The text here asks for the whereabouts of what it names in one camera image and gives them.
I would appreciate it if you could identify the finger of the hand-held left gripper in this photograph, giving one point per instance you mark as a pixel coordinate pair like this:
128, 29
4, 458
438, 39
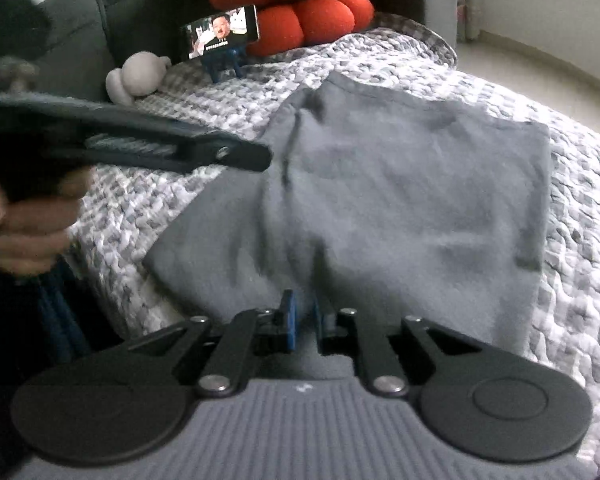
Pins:
240, 156

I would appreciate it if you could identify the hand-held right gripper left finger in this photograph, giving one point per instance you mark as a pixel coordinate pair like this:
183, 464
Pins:
291, 321

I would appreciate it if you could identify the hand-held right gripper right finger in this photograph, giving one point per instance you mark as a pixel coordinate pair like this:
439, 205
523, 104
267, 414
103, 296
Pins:
318, 321

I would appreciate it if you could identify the grey t-shirt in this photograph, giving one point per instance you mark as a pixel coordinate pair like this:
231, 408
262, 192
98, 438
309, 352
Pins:
380, 185

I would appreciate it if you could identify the person's left hand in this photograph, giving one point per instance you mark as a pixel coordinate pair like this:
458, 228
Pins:
30, 230

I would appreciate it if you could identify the blue phone stand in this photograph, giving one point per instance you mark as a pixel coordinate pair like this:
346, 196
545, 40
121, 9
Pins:
222, 62

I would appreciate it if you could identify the white plush toy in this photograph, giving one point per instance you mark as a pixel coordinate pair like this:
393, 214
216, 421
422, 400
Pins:
137, 77

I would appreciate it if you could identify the smartphone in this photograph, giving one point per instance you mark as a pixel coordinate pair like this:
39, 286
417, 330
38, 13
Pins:
220, 32

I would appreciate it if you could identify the dark grey sofa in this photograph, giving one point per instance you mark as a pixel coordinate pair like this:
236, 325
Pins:
130, 20

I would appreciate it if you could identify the orange knot cushion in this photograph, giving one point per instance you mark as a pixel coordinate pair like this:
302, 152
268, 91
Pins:
305, 15

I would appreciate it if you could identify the person's dark clothing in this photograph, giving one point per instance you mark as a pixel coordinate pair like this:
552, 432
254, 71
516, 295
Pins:
60, 310

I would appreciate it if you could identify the grey white checked cloth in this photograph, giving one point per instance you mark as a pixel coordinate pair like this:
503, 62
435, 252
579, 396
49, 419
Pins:
420, 35

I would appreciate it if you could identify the grey curtain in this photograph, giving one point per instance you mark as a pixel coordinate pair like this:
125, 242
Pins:
474, 0

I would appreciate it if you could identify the grey white knit blanket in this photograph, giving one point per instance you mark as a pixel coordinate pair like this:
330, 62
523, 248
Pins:
580, 210

